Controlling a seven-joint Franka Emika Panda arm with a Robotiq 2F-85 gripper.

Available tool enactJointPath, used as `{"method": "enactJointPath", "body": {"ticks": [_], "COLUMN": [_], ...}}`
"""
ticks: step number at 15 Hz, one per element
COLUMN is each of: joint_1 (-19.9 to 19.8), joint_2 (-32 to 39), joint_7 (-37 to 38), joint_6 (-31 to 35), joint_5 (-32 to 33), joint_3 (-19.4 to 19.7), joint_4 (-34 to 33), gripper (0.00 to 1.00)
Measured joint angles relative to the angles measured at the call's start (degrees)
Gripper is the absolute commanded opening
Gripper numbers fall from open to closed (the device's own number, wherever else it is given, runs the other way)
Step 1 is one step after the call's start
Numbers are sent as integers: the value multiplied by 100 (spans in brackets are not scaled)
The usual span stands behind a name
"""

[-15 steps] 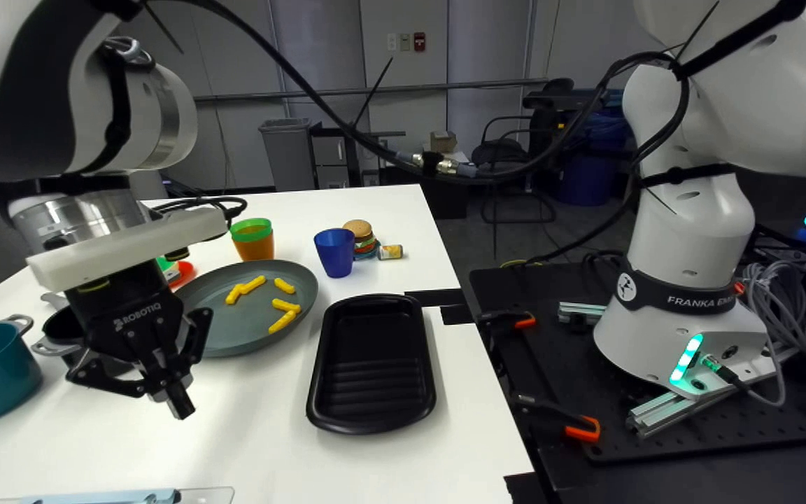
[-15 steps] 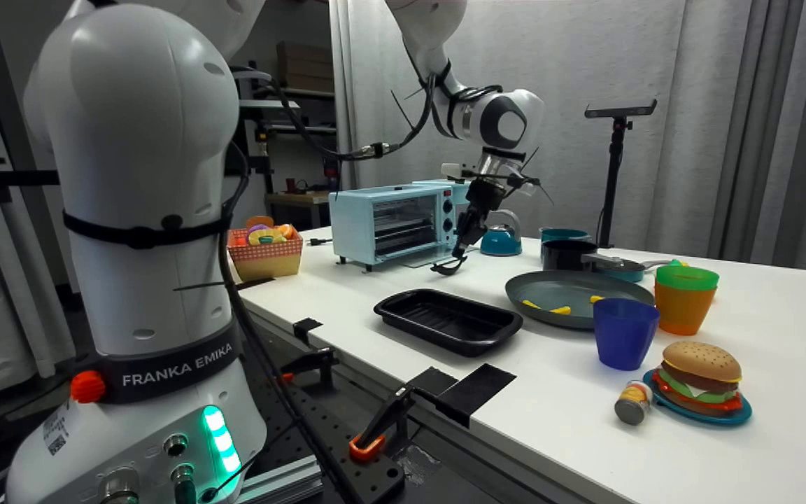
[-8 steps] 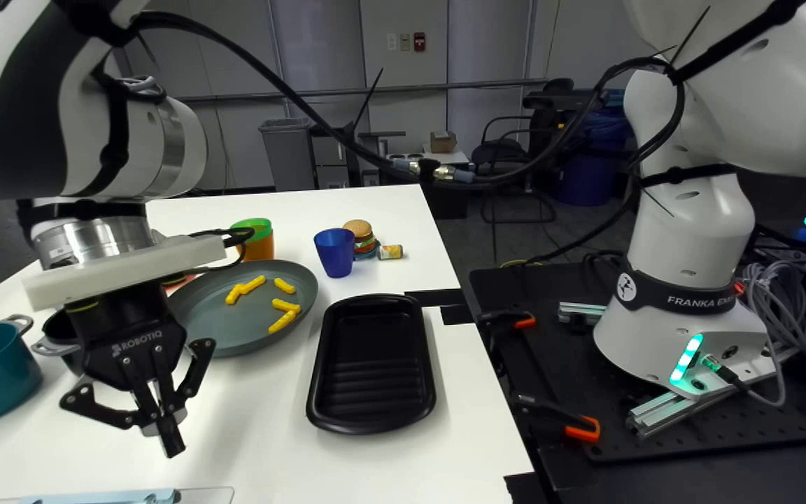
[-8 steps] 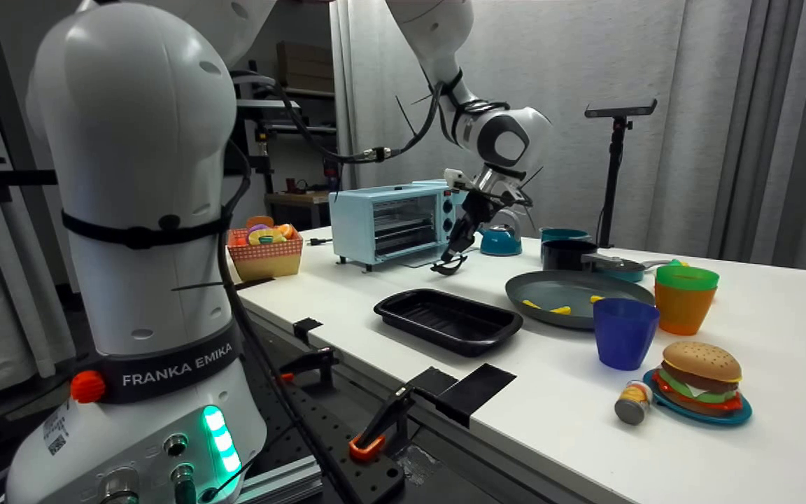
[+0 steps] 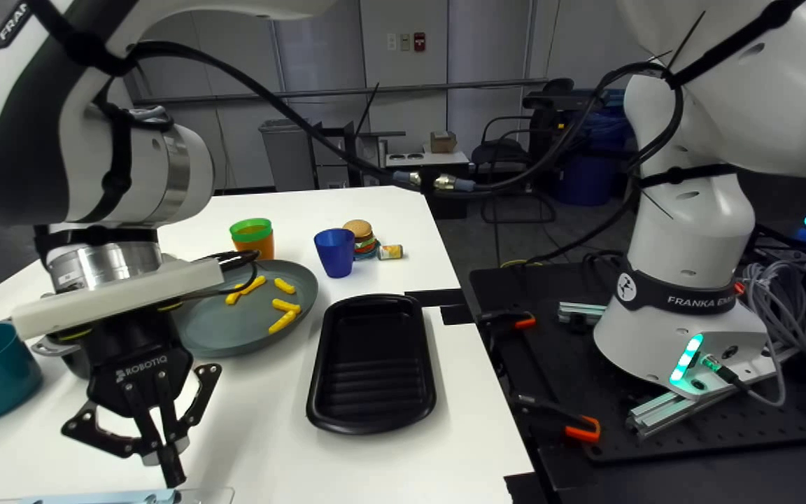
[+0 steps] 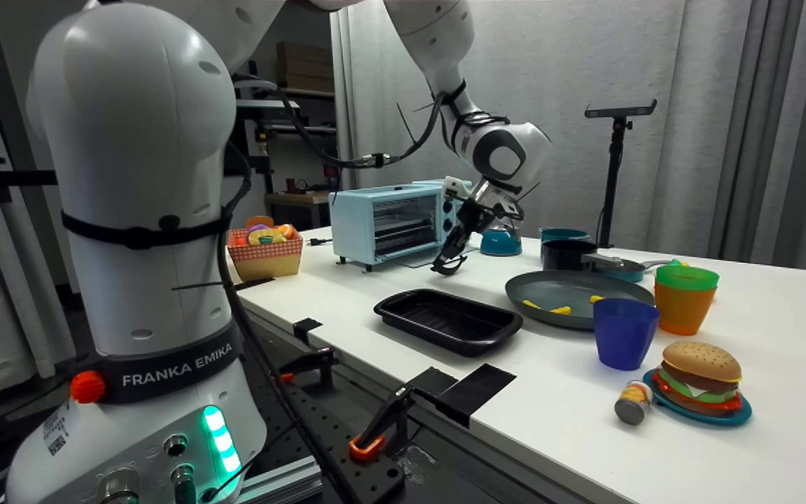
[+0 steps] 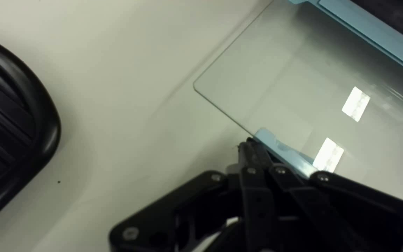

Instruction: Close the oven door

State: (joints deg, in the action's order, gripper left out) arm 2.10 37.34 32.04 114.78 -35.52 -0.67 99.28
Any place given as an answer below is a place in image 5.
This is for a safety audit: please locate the black baking tray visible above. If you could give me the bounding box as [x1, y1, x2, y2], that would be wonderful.
[304, 290, 438, 437]

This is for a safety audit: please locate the black table edge bracket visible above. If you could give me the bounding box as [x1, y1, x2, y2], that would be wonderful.
[403, 287, 476, 326]

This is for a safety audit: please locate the grey wrist camera bar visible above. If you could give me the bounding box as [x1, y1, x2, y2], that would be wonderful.
[7, 255, 248, 337]

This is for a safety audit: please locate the short aluminium rail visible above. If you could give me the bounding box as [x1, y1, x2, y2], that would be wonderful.
[557, 298, 610, 326]

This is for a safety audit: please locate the grey round plate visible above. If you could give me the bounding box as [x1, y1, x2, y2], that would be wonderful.
[174, 258, 322, 360]

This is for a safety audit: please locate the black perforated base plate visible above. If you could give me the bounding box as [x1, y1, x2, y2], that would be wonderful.
[466, 259, 806, 468]

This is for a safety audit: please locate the blue plastic barrel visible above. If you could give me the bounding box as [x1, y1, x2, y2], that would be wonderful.
[550, 108, 637, 206]

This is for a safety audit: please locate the toy hamburger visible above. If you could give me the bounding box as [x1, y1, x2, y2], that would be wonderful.
[340, 216, 380, 258]

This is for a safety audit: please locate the blue plastic cup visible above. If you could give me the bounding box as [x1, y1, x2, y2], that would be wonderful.
[312, 225, 359, 279]

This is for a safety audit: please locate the orange plastic cup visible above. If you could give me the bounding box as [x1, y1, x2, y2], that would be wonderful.
[231, 235, 276, 266]

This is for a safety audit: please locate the grey cable bundle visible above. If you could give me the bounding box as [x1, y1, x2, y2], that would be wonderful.
[736, 259, 806, 409]

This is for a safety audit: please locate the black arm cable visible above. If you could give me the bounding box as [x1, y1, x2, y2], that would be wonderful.
[119, 38, 690, 199]

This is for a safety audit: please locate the green plastic cup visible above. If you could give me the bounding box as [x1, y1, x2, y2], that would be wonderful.
[227, 216, 276, 248]

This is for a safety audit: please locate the orange handled black clamp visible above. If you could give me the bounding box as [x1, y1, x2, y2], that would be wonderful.
[476, 307, 539, 357]
[508, 388, 603, 448]

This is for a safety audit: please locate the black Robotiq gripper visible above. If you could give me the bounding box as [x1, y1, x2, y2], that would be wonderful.
[59, 311, 223, 490]

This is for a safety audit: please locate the aluminium extrusion rail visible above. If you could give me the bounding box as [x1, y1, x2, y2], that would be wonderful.
[627, 367, 752, 434]

